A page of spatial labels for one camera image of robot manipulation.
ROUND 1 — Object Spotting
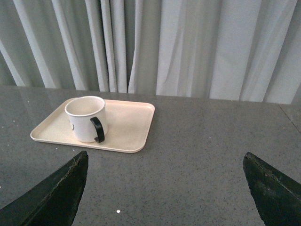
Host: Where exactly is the grey pleated curtain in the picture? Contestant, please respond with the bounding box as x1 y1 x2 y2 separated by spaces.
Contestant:
0 0 301 105

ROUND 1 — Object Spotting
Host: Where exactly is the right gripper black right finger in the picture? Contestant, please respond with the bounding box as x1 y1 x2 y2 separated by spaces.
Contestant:
243 152 301 226

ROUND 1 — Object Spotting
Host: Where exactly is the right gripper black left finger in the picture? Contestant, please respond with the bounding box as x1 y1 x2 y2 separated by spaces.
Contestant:
0 151 88 226

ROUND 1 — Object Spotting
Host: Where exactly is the white smiley mug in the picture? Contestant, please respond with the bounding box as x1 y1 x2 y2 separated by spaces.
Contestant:
64 96 108 143

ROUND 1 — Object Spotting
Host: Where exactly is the cream rectangular tray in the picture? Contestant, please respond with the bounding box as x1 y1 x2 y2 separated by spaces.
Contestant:
30 99 155 153

